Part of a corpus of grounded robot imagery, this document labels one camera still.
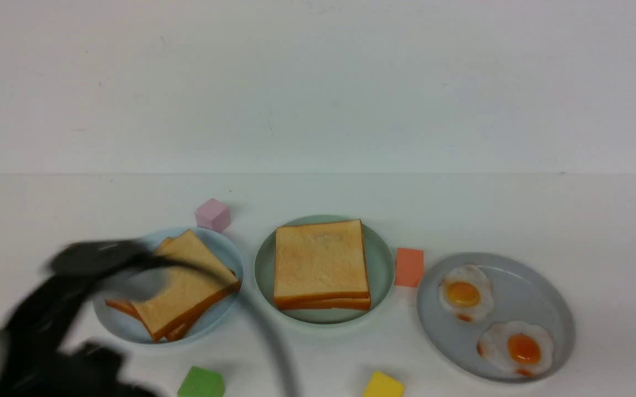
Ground toast slice sandwich base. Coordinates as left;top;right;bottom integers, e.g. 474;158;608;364
276;298;371;310

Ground toast bread slice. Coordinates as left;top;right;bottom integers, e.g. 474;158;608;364
131;229;241;342
105;237;201;343
273;219;371;305

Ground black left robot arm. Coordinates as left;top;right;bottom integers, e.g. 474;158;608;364
0;240;182;396

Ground fried egg toy front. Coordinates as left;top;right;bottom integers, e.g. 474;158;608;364
476;321;555;377

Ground fried egg toy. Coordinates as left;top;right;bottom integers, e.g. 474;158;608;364
476;321;555;377
438;264;494;323

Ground grey egg plate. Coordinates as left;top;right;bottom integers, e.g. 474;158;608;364
416;252;576;384

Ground fried egg toy back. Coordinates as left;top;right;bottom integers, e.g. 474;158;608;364
438;264;494;323

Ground orange wooden block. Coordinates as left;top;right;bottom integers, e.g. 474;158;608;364
395;247;424;288

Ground yellow wooden block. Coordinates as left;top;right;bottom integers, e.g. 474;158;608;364
362;371;405;397

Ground green wooden block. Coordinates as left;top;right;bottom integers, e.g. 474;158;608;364
177;366;225;397

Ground pink wooden block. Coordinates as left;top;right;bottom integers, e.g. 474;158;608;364
195;198;232;232

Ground light blue bread plate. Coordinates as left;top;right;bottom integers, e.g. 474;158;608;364
93;228;244;347

